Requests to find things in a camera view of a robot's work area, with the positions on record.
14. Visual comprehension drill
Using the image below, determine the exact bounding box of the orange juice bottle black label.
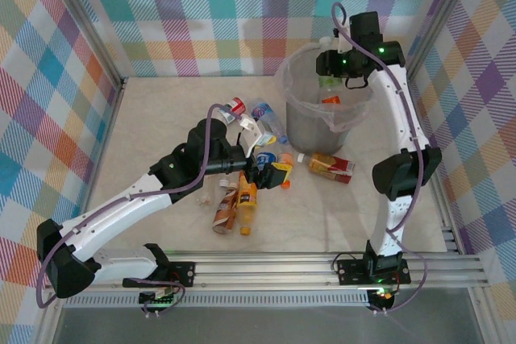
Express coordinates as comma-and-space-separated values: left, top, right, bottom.
235, 170, 259, 237

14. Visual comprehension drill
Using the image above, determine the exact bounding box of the yellow red drink carton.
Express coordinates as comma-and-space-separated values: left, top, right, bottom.
297, 151, 356, 184

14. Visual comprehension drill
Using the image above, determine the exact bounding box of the brown coffee drink bottle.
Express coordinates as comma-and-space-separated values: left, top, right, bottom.
211, 181, 239, 235

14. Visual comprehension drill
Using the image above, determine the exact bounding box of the blue label water bottle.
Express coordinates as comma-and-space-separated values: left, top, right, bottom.
250, 97, 289, 146

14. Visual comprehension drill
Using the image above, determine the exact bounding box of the grey round waste bin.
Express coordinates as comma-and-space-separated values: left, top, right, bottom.
276, 44, 374, 155

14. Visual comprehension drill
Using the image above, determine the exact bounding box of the clear plastic bin liner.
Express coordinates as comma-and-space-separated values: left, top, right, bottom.
276, 44, 376, 134

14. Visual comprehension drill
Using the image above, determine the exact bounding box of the grey metal panel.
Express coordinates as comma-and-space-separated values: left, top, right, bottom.
52, 306, 485, 344

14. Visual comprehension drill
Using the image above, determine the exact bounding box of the green-lit controller board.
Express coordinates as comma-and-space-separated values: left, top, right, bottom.
139, 287, 178, 307
368, 287, 394, 305

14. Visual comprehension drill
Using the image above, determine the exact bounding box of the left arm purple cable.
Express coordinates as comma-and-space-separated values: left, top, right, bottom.
35, 104, 243, 317

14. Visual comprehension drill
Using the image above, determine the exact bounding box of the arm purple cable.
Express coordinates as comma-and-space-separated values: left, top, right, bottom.
331, 2, 428, 313
35, 104, 243, 317

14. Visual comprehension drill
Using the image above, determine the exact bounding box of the right arm white wrist camera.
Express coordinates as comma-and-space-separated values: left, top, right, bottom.
318, 34, 348, 54

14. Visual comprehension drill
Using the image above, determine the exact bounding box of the wide aluminium base rail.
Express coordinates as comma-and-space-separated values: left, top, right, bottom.
40, 250, 491, 292

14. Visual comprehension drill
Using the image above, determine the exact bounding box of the aluminium frame post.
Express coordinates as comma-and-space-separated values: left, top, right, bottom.
44, 0, 128, 93
401, 0, 485, 79

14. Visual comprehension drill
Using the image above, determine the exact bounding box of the aluminium frame rail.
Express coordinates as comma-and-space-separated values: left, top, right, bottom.
401, 72, 464, 256
72, 76, 129, 220

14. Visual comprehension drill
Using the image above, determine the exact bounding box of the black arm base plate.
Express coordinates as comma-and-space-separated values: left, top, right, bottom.
159, 259, 198, 288
336, 257, 412, 285

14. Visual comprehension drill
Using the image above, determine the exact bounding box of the grey slotted cable duct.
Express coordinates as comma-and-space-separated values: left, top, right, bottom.
64, 293, 372, 309

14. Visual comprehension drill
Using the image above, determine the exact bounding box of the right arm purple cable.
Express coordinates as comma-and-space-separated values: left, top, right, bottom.
331, 2, 428, 313

